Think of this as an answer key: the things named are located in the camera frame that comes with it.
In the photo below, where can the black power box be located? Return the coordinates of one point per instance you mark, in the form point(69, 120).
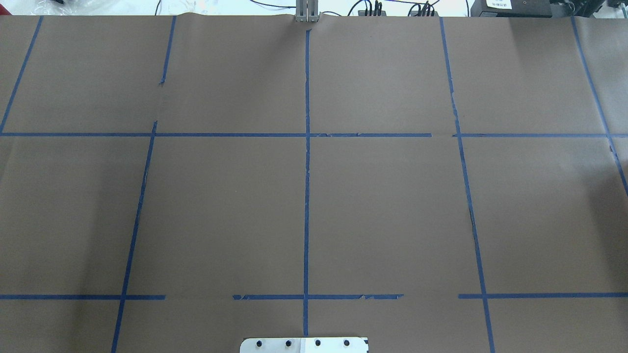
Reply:
point(511, 8)

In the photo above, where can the aluminium frame post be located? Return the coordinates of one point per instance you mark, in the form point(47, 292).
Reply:
point(307, 11)

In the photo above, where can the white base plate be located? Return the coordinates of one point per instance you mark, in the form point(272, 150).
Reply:
point(305, 345)

